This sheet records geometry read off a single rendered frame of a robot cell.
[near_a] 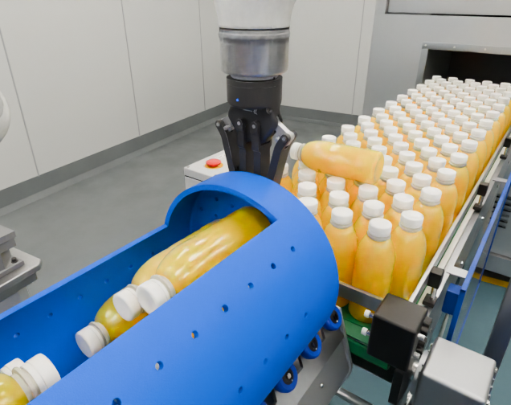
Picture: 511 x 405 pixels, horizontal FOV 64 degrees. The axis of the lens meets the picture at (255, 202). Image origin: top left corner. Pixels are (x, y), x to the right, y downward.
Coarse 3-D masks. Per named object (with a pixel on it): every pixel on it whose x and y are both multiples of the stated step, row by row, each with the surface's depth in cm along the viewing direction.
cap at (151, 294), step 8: (152, 280) 46; (144, 288) 45; (152, 288) 45; (160, 288) 45; (144, 296) 45; (152, 296) 44; (160, 296) 45; (168, 296) 45; (144, 304) 46; (152, 304) 45; (160, 304) 44
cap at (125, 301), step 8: (128, 288) 51; (120, 296) 50; (128, 296) 50; (136, 296) 50; (120, 304) 50; (128, 304) 49; (136, 304) 50; (120, 312) 51; (128, 312) 50; (136, 312) 50; (128, 320) 51
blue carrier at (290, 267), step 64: (192, 192) 58; (256, 192) 53; (128, 256) 60; (256, 256) 45; (320, 256) 52; (0, 320) 46; (64, 320) 54; (192, 320) 37; (256, 320) 42; (320, 320) 53; (64, 384) 29; (128, 384) 32; (192, 384) 35; (256, 384) 42
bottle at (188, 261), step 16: (240, 208) 58; (256, 208) 58; (224, 224) 54; (240, 224) 54; (256, 224) 56; (192, 240) 50; (208, 240) 50; (224, 240) 51; (240, 240) 53; (176, 256) 48; (192, 256) 48; (208, 256) 49; (224, 256) 50; (160, 272) 47; (176, 272) 46; (192, 272) 47; (176, 288) 46
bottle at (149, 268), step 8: (208, 224) 62; (184, 240) 58; (168, 248) 57; (160, 256) 54; (144, 264) 54; (152, 264) 53; (136, 272) 54; (144, 272) 52; (152, 272) 52; (136, 280) 52; (144, 280) 52; (136, 288) 51; (144, 312) 52
